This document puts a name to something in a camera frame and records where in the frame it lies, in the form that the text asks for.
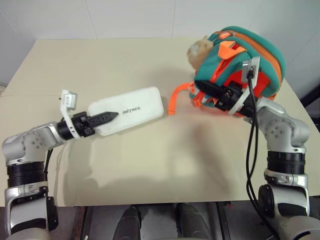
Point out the dark rounded shape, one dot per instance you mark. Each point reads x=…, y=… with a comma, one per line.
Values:
x=130, y=222

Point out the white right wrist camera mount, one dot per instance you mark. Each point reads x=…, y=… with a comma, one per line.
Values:
x=252, y=68

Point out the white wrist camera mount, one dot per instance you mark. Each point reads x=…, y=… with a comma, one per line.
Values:
x=68, y=100
x=252, y=68

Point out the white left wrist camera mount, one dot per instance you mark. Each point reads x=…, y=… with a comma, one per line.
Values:
x=68, y=100

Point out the orange and teal backpack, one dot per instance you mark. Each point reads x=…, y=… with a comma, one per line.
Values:
x=257, y=50

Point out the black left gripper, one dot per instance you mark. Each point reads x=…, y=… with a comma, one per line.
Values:
x=81, y=125

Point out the white rectangular box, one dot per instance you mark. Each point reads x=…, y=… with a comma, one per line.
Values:
x=140, y=110

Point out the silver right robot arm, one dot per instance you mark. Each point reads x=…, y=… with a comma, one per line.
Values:
x=282, y=130

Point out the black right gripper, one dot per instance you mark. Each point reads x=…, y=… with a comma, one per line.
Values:
x=231, y=96

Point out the beige plush toy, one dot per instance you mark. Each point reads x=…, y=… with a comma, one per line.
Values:
x=200, y=52

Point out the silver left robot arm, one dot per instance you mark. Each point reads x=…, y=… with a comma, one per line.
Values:
x=30, y=145

